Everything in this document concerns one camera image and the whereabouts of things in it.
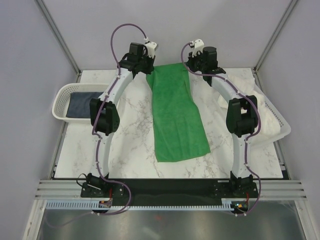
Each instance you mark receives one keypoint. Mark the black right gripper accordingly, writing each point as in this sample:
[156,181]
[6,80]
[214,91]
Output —
[192,59]

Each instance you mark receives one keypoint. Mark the white slotted cable duct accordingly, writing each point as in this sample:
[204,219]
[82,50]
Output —
[99,205]

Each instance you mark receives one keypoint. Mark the white perforated basket right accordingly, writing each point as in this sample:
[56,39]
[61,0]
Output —
[273,125]

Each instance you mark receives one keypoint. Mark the white perforated basket left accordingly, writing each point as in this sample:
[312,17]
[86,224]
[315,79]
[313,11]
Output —
[61,101]

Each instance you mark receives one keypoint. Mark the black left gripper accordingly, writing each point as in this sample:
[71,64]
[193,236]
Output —
[150,69]

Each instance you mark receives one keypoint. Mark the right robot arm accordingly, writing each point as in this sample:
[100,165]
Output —
[242,119]

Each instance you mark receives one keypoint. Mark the dark blue towel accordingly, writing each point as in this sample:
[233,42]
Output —
[79,104]

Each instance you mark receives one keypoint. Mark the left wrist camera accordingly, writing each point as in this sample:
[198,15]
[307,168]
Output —
[151,47]

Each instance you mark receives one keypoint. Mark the white perforated basket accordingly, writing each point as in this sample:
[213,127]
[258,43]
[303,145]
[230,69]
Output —
[61,101]
[273,125]

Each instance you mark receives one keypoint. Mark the right aluminium frame post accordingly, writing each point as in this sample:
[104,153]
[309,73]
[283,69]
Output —
[275,34]

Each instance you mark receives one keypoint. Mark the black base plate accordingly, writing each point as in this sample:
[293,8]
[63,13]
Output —
[174,190]

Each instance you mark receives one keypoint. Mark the left aluminium frame post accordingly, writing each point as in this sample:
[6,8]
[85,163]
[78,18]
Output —
[57,34]

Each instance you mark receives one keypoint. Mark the aluminium front rail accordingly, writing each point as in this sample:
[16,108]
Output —
[271,190]

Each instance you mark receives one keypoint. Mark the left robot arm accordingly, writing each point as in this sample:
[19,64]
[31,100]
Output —
[104,116]

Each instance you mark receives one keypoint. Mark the green towel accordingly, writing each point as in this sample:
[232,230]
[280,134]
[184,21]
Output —
[179,133]

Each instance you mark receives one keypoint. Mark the aluminium frame post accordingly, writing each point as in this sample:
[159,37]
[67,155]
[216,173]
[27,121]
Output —
[57,34]
[275,34]

